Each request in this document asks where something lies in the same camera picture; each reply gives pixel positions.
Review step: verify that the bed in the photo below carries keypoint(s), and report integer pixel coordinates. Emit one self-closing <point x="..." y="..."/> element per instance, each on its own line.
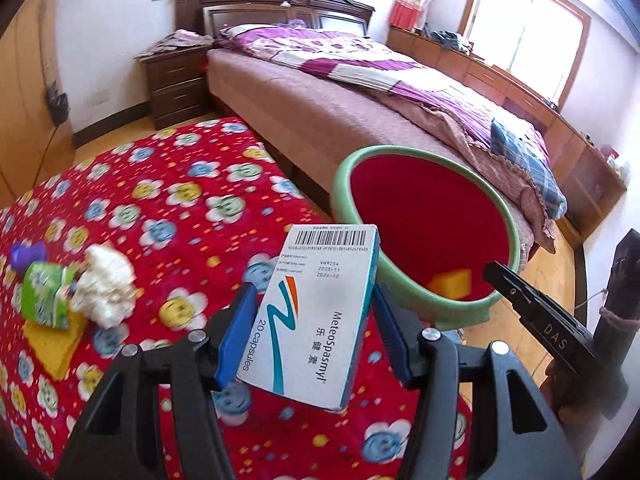
<point x="310" y="105"/>

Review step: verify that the dark wooden headboard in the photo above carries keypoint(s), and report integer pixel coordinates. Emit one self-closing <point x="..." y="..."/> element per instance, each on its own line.
<point x="250" y="0"/>

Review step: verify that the wooden wardrobe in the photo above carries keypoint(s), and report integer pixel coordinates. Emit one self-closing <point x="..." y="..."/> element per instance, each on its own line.
<point x="25" y="110"/>

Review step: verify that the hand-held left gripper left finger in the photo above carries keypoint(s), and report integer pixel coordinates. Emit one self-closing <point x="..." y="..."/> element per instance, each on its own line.
<point x="235" y="340"/>

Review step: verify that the red smiley flower tablecloth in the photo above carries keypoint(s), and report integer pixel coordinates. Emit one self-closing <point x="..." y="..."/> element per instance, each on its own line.
<point x="165" y="220"/>

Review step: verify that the low wooden window cabinet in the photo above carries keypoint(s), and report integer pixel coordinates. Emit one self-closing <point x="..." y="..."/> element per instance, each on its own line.
<point x="500" y="80"/>

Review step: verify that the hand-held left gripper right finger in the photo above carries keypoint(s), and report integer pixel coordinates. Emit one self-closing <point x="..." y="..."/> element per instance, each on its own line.
<point x="395" y="340"/>

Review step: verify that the dark clothes heap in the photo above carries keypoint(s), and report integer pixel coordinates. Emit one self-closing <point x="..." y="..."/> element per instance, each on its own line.
<point x="450" y="37"/>

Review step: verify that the purple plastic bag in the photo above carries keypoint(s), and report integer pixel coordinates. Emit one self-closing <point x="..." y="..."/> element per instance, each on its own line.
<point x="27" y="255"/>

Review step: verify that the crumpled white paper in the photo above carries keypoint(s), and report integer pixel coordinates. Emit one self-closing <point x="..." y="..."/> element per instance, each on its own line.
<point x="105" y="285"/>

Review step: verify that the person's right forearm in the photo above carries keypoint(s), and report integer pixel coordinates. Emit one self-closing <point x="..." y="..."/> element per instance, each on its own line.
<point x="622" y="270"/>

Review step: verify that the flat yellow sponge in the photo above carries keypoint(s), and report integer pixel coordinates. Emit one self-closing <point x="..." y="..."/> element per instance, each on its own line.
<point x="52" y="350"/>

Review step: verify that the black hanging bag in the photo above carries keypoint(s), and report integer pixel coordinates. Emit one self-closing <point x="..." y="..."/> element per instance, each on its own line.
<point x="57" y="105"/>

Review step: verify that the dark wooden nightstand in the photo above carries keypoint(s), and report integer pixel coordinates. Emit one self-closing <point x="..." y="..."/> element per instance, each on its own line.
<point x="175" y="85"/>

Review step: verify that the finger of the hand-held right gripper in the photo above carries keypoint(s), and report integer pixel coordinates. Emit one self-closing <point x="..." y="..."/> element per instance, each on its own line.
<point x="510" y="285"/>

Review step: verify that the green snack packet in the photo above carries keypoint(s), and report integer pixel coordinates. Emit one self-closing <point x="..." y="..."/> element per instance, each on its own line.
<point x="47" y="295"/>

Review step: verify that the yellow ridged sponge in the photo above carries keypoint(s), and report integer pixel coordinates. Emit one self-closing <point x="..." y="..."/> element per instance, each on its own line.
<point x="452" y="285"/>

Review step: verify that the white medicine box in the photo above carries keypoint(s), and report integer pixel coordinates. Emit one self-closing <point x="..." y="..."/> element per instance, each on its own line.
<point x="310" y="320"/>

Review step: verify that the blue plaid pillow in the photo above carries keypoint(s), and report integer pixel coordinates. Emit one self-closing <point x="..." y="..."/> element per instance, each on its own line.
<point x="525" y="165"/>

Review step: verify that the red bin with green rim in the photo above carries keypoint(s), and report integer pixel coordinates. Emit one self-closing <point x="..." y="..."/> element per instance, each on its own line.
<point x="425" y="210"/>

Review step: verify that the purple patchwork quilt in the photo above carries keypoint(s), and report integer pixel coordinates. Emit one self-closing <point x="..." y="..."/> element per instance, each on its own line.
<point x="400" y="75"/>

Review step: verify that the wall socket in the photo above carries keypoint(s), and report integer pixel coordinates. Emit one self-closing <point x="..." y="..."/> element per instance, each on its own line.
<point x="103" y="96"/>

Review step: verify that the pile of pink clothes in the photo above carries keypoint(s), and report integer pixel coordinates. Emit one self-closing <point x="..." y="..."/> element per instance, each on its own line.
<point x="175" y="40"/>

